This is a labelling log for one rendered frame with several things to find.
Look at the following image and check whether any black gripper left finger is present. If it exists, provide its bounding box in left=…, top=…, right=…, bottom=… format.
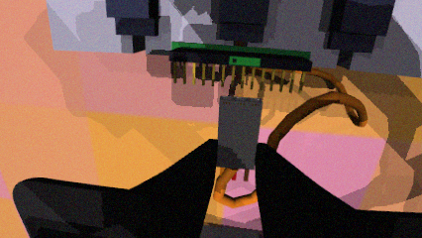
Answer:
left=12, top=139, right=218, bottom=238

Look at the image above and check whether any black flat bar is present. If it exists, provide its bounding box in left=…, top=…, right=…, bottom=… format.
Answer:
left=168, top=42, right=313, bottom=72

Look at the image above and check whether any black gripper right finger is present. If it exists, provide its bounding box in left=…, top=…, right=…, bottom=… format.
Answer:
left=255, top=143, right=422, bottom=238

